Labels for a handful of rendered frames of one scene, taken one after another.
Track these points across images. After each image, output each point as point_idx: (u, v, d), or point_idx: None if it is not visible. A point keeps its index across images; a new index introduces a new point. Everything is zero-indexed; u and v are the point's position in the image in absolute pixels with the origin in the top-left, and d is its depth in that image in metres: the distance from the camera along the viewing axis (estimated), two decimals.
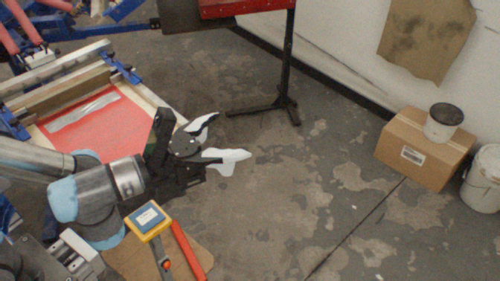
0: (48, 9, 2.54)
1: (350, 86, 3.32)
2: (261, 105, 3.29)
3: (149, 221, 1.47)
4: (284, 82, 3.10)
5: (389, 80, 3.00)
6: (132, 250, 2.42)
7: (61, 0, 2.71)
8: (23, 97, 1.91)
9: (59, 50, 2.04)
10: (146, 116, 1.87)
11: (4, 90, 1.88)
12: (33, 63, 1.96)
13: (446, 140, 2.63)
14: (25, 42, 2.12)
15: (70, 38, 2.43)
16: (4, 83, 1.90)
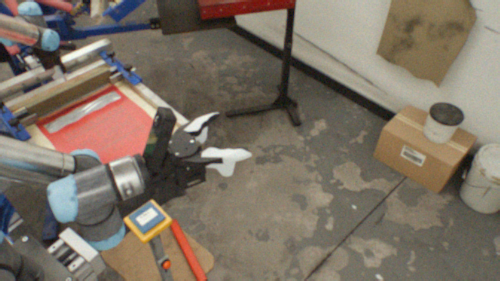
0: (48, 9, 2.54)
1: (350, 86, 3.32)
2: (261, 105, 3.29)
3: (149, 221, 1.47)
4: (284, 82, 3.10)
5: (389, 80, 3.00)
6: (132, 250, 2.42)
7: (61, 0, 2.71)
8: (23, 97, 1.91)
9: (59, 50, 2.04)
10: (146, 116, 1.87)
11: (4, 90, 1.88)
12: (33, 63, 1.96)
13: (446, 140, 2.63)
14: None
15: (70, 38, 2.43)
16: (4, 83, 1.90)
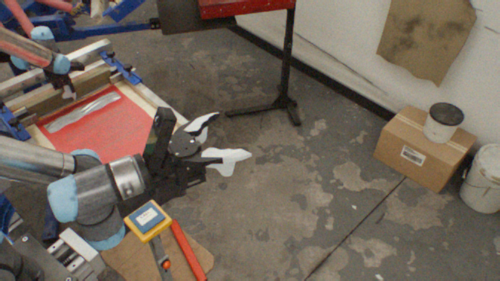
0: (48, 9, 2.54)
1: (350, 86, 3.32)
2: (261, 105, 3.29)
3: (149, 221, 1.47)
4: (284, 82, 3.10)
5: (389, 80, 3.00)
6: (132, 250, 2.42)
7: (61, 0, 2.71)
8: (23, 97, 1.91)
9: (59, 50, 2.04)
10: (146, 116, 1.87)
11: (4, 90, 1.88)
12: None
13: (446, 140, 2.63)
14: None
15: (70, 38, 2.43)
16: (4, 83, 1.90)
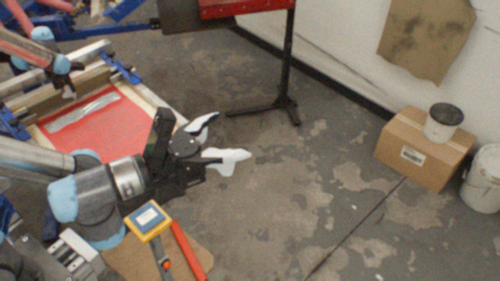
0: (48, 9, 2.54)
1: (350, 86, 3.33)
2: (261, 105, 3.29)
3: (149, 221, 1.47)
4: (284, 82, 3.11)
5: (389, 80, 3.00)
6: (132, 250, 2.42)
7: (61, 0, 2.71)
8: (23, 97, 1.91)
9: (59, 50, 2.04)
10: (146, 116, 1.87)
11: (4, 90, 1.88)
12: None
13: (446, 140, 2.63)
14: None
15: (70, 38, 2.43)
16: (4, 83, 1.90)
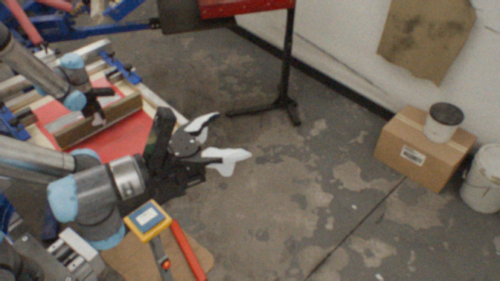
0: (48, 9, 2.54)
1: (350, 86, 3.32)
2: (261, 105, 3.29)
3: (149, 221, 1.47)
4: (284, 82, 3.10)
5: (389, 80, 3.00)
6: (132, 250, 2.42)
7: (61, 0, 2.71)
8: (23, 97, 1.91)
9: (59, 50, 2.04)
10: (146, 116, 1.87)
11: (4, 90, 1.88)
12: None
13: (446, 140, 2.63)
14: (25, 42, 2.12)
15: (70, 38, 2.43)
16: (4, 83, 1.90)
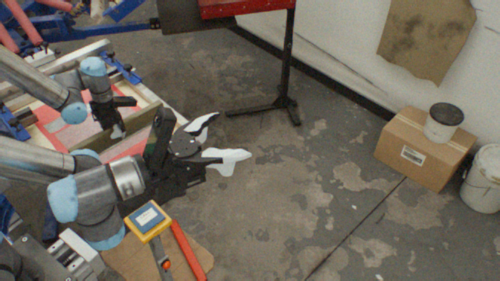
0: (48, 9, 2.54)
1: (350, 86, 3.32)
2: (261, 105, 3.29)
3: (149, 221, 1.47)
4: (284, 82, 3.10)
5: (389, 80, 3.00)
6: (132, 250, 2.42)
7: (61, 0, 2.71)
8: (23, 97, 1.91)
9: (59, 50, 2.04)
10: None
11: (4, 90, 1.88)
12: (33, 63, 1.96)
13: (446, 140, 2.63)
14: (25, 42, 2.12)
15: (70, 38, 2.43)
16: (4, 83, 1.90)
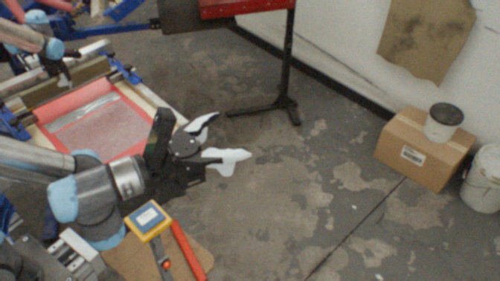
0: (48, 9, 2.54)
1: (350, 86, 3.33)
2: (261, 105, 3.29)
3: (149, 221, 1.47)
4: (284, 82, 3.10)
5: (389, 80, 3.00)
6: (132, 250, 2.42)
7: (61, 0, 2.71)
8: None
9: None
10: (146, 116, 1.87)
11: (4, 90, 1.88)
12: (33, 63, 1.96)
13: (446, 140, 2.63)
14: None
15: (70, 38, 2.43)
16: (4, 83, 1.90)
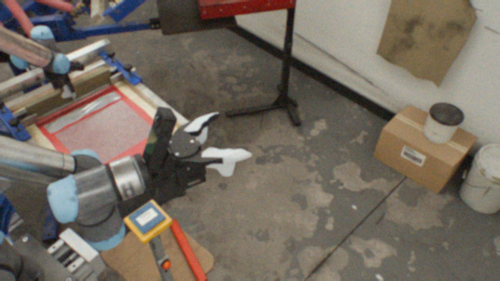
0: (48, 9, 2.54)
1: (350, 86, 3.32)
2: (261, 105, 3.29)
3: (149, 221, 1.47)
4: (284, 82, 3.10)
5: (389, 80, 3.00)
6: (132, 250, 2.42)
7: (61, 0, 2.71)
8: (23, 97, 1.91)
9: (59, 50, 2.04)
10: (146, 116, 1.87)
11: (4, 90, 1.88)
12: None
13: (446, 140, 2.63)
14: None
15: (70, 38, 2.43)
16: (4, 83, 1.90)
